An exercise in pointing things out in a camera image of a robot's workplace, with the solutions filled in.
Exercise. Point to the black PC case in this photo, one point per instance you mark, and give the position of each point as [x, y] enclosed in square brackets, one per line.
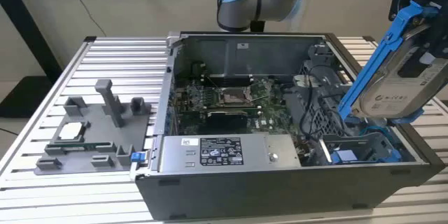
[244, 195]

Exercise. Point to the silver CPU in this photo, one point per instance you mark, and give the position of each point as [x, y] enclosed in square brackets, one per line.
[70, 131]

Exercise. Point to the CPU socket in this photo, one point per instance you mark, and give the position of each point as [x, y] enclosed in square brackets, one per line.
[232, 97]

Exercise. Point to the black heat sink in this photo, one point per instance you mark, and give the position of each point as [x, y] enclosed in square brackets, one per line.
[225, 123]

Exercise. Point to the green motherboard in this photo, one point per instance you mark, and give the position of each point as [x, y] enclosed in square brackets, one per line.
[272, 119]

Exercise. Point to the grey parts rack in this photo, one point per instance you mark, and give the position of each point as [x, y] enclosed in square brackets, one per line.
[101, 132]

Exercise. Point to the grey disk bay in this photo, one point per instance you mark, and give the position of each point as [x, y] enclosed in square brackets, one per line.
[314, 108]

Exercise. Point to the blue case latch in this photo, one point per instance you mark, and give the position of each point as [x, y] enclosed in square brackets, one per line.
[137, 156]

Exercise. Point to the silver power supply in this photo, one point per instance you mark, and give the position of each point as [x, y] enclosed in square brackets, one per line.
[174, 155]

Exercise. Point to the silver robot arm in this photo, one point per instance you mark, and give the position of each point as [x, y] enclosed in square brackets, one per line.
[272, 6]

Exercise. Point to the green RAM stick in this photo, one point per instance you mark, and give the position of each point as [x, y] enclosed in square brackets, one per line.
[92, 145]

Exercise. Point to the hard disk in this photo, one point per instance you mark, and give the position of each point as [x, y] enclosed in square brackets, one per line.
[384, 90]

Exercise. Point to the black stand post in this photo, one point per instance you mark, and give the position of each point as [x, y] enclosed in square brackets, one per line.
[24, 24]

